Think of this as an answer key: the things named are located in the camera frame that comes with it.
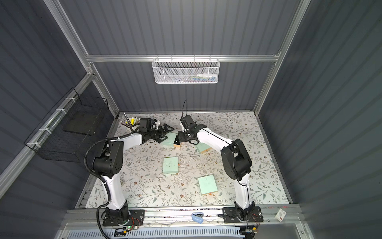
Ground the white small card box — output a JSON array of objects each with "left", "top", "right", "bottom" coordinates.
[{"left": 275, "top": 208, "right": 287, "bottom": 222}]

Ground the mint green drawer jewelry box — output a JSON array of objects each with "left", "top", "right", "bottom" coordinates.
[
  {"left": 162, "top": 157, "right": 178, "bottom": 174},
  {"left": 198, "top": 175, "right": 218, "bottom": 195}
]

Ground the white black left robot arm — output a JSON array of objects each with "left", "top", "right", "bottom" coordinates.
[{"left": 84, "top": 118, "right": 175, "bottom": 230}]

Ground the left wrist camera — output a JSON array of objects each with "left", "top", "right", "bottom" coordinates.
[{"left": 138, "top": 118, "right": 160, "bottom": 133}]

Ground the black wire mesh basket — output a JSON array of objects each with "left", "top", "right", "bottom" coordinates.
[{"left": 24, "top": 91, "right": 110, "bottom": 163}]

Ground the blue stapler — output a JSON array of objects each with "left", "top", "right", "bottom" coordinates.
[{"left": 191, "top": 212, "right": 204, "bottom": 224}]

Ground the white pen cup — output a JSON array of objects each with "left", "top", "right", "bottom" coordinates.
[{"left": 119, "top": 113, "right": 140, "bottom": 132}]

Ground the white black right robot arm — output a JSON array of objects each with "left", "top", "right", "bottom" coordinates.
[{"left": 178, "top": 115, "right": 264, "bottom": 223}]

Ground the white wire mesh basket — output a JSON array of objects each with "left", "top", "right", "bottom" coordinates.
[{"left": 152, "top": 59, "right": 220, "bottom": 84}]

